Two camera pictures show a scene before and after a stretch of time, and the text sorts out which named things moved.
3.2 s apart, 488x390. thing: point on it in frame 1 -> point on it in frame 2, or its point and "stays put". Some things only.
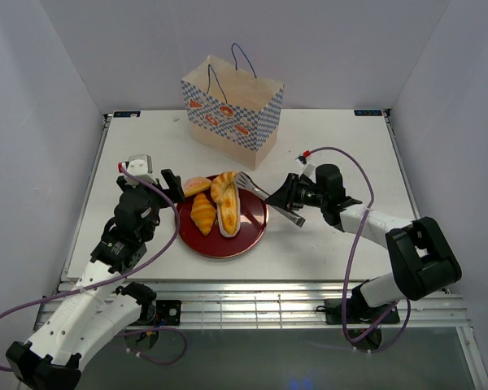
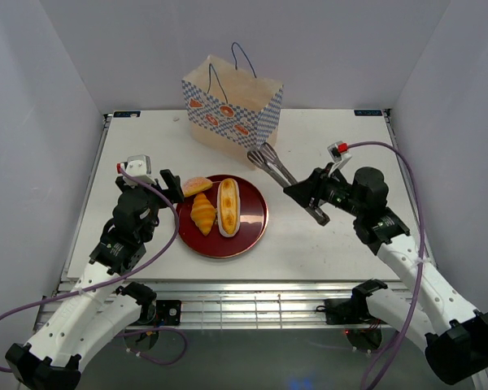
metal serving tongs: (243, 180) -> (266, 158)
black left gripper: (175, 190) stays put
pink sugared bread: (194, 184) stays put
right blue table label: (368, 113) stays put
